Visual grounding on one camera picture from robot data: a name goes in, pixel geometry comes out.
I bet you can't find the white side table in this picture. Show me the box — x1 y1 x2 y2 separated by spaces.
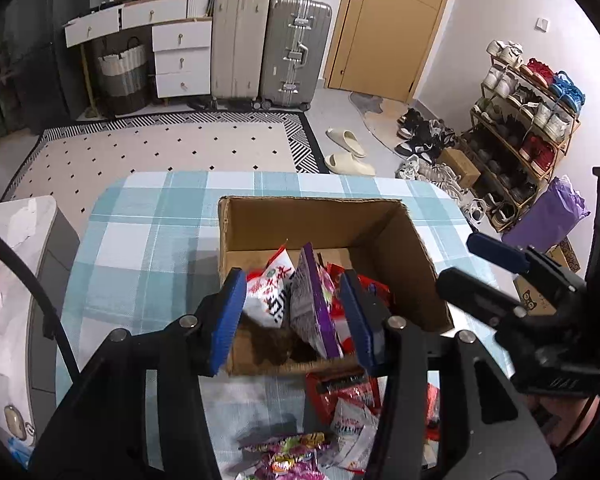
0 195 79 466

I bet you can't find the white drawer desk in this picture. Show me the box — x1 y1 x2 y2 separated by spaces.
65 0 212 99

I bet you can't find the dotted area rug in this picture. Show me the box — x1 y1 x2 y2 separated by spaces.
0 109 330 216

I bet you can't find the red black snack packet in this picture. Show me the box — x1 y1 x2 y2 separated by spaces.
306 367 381 425

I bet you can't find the purple white snack bag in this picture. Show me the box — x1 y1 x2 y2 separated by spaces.
289 243 343 360

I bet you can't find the small brown cardboard box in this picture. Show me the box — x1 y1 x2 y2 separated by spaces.
438 148 481 190

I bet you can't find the gold shoe rack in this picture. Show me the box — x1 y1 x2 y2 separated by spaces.
458 55 580 233

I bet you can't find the cream slipper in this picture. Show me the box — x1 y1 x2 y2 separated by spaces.
326 128 366 158
325 152 376 177

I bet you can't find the printed cardboard box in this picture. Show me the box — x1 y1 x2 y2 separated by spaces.
514 240 586 316

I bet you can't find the checkered teal tablecloth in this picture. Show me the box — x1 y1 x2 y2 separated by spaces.
61 171 514 479

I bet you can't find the brown SF cardboard box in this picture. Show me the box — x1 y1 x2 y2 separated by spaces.
218 196 453 376

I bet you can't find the purple grape candy bag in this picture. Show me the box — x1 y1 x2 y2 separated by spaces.
236 432 332 480

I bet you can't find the white red snack bag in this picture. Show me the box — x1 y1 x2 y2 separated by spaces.
242 245 296 328

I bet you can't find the black cable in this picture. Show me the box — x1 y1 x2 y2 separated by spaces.
0 219 81 384

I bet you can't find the wooden door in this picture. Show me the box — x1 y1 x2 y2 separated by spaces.
324 0 448 103

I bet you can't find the white barcode snack bag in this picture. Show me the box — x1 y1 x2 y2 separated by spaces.
320 398 379 474

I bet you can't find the silver aluminium suitcase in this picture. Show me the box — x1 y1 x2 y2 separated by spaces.
260 0 332 110

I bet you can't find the beige suitcase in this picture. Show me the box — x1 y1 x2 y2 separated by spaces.
211 0 270 101

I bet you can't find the purple plastic bag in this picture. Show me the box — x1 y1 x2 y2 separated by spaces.
502 176 591 254

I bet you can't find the person's right hand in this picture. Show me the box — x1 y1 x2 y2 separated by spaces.
526 396 600 448

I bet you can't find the door mat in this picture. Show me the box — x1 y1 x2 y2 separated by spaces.
349 92 408 154

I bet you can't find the woven laundry basket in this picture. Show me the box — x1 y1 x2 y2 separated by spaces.
97 36 149 115

